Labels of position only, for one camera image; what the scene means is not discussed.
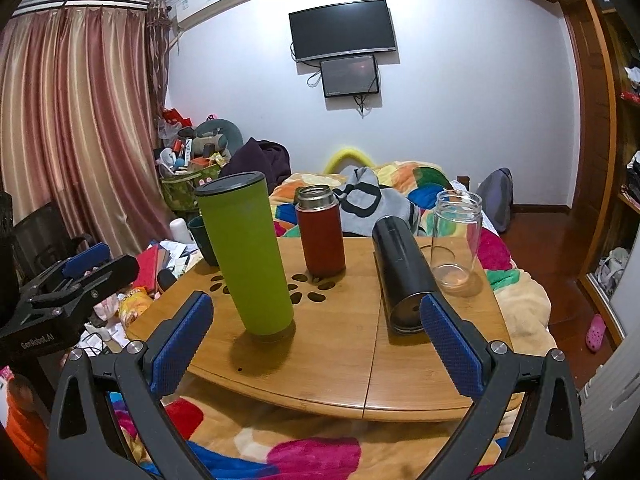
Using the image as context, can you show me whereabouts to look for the dark purple garment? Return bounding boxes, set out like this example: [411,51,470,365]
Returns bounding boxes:
[222,137,292,197]

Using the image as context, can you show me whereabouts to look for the red thermos cup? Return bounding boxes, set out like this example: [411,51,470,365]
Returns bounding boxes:
[294,185,347,277]

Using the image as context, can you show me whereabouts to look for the green tumbler cup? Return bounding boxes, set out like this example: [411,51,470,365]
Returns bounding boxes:
[194,171,295,337]

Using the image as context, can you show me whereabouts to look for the white radiator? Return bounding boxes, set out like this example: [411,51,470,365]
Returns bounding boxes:
[580,339,637,467]

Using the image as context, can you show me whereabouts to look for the pink striped curtain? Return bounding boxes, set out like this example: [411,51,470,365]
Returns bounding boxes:
[0,5,163,256]

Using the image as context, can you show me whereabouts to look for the yellow snack packet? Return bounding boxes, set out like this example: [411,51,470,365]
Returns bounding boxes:
[117,287,152,332]

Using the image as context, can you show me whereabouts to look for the grey printed sweater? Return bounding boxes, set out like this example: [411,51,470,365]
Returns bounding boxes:
[332,166,423,237]

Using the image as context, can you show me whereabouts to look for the dark teal cup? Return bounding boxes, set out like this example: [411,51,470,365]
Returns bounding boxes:
[187,215,221,267]

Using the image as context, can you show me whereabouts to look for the black wall television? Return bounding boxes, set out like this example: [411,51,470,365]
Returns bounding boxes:
[288,0,398,63]

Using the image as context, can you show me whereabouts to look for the small black wall screen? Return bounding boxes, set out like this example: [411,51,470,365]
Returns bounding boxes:
[320,54,380,99]

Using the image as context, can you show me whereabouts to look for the pink slipper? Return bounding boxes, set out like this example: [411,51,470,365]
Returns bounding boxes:
[585,313,606,354]

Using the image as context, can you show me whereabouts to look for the yellow foam tube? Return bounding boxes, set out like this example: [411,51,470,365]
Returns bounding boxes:
[324,145,374,174]

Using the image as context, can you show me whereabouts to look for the brown wooden wardrobe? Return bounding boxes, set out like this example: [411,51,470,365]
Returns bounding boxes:
[500,0,640,343]

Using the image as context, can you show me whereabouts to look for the wooden lap table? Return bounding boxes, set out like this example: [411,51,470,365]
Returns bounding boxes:
[125,232,523,422]

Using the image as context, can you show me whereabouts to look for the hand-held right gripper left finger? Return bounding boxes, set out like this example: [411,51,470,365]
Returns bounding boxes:
[46,291,216,480]

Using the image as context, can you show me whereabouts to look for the brown patterned curtain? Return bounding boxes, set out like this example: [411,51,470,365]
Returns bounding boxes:
[146,0,172,111]

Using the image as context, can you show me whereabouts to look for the white bottle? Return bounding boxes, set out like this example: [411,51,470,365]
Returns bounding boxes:
[169,218,193,247]

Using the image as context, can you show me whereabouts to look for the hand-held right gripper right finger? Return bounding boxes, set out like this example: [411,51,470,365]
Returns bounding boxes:
[419,292,586,480]

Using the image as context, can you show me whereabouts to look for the red plastic bag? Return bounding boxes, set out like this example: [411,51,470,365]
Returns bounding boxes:
[160,107,194,129]

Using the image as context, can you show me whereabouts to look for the clear glass cup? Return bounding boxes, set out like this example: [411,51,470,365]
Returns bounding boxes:
[430,189,484,297]

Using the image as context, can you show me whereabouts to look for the colourful patchwork blanket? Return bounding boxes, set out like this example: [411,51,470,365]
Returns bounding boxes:
[100,160,553,480]

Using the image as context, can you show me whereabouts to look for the grey backpack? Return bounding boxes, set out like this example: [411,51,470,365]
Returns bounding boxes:
[472,167,514,234]

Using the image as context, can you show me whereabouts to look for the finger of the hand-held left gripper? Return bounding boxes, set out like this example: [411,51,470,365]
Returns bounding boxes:
[20,242,113,306]
[27,254,141,318]

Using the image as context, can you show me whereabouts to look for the green storage basket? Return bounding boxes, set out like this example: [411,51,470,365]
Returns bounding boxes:
[160,162,224,212]

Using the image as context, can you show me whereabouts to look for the grey plush toy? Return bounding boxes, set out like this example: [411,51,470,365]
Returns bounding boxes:
[177,119,246,162]

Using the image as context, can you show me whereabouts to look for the orange garment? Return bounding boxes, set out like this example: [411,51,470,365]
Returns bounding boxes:
[4,375,52,443]

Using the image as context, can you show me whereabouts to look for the black chair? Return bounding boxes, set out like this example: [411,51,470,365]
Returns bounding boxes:
[10,202,96,282]

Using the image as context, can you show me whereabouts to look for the black thermos cup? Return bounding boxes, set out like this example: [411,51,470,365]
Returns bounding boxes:
[371,215,441,337]

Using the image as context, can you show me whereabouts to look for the red book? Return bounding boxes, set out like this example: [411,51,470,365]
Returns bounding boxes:
[132,249,162,291]

